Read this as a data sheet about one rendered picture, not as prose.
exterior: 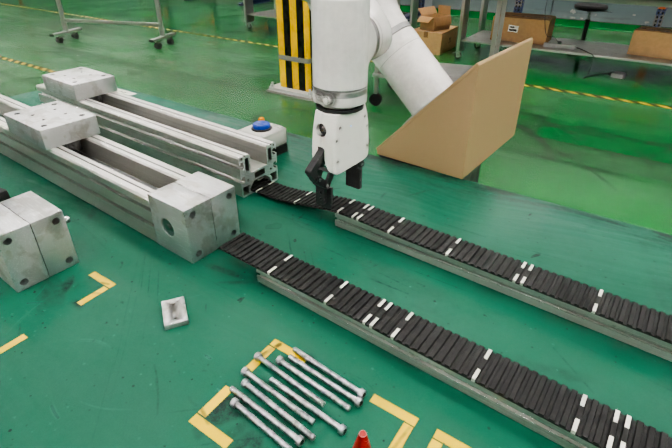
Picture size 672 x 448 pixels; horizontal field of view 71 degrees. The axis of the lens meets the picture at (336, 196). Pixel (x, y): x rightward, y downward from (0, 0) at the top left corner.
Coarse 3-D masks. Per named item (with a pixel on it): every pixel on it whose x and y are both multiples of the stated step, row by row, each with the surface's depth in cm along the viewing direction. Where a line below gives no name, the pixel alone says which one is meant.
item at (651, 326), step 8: (648, 312) 59; (656, 312) 59; (664, 312) 59; (648, 320) 58; (656, 320) 58; (664, 320) 58; (648, 328) 56; (656, 328) 57; (664, 328) 57; (656, 336) 55
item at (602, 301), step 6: (600, 294) 62; (606, 294) 62; (612, 294) 62; (594, 300) 61; (600, 300) 61; (606, 300) 61; (594, 306) 60; (600, 306) 60; (606, 306) 60; (594, 312) 59; (600, 312) 59; (606, 312) 59; (606, 318) 58
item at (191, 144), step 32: (64, 96) 120; (128, 96) 119; (128, 128) 107; (160, 128) 100; (192, 128) 104; (224, 128) 100; (160, 160) 104; (192, 160) 96; (224, 160) 91; (256, 160) 95
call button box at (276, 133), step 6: (252, 126) 107; (270, 126) 107; (276, 126) 108; (282, 126) 108; (246, 132) 105; (252, 132) 105; (258, 132) 105; (264, 132) 105; (270, 132) 105; (276, 132) 105; (282, 132) 107; (264, 138) 102; (270, 138) 104; (276, 138) 106; (282, 138) 107; (276, 144) 106; (282, 144) 109; (276, 150) 107; (282, 150) 109
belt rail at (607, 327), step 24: (336, 216) 81; (384, 240) 77; (432, 264) 73; (456, 264) 70; (504, 288) 66; (528, 288) 64; (552, 312) 63; (576, 312) 62; (624, 336) 58; (648, 336) 57
